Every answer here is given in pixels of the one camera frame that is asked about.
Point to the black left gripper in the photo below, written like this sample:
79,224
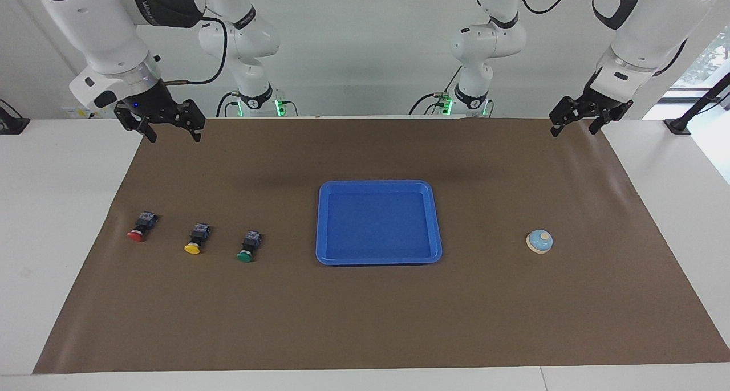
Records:
604,103

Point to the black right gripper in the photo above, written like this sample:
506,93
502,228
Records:
151,103

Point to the red push button switch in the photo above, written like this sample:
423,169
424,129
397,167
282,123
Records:
141,227

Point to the yellow push button switch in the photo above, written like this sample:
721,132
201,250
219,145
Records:
197,238

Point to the green push button switch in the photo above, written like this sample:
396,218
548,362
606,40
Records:
248,245

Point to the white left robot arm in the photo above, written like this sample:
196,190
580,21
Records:
644,32

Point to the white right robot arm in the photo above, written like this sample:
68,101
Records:
91,20

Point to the light blue desk bell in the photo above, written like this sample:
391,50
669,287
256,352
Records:
538,243

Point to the blue plastic tray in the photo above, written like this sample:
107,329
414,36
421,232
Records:
376,225

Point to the black angled stand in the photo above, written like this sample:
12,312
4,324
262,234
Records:
693,111

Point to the bright window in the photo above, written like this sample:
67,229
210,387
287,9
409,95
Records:
707,60

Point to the black table clamp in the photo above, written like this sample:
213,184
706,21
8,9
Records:
11,123

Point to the brown table mat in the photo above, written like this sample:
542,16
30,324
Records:
365,311

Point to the white wall outlet box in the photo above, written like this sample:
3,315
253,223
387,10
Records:
74,113

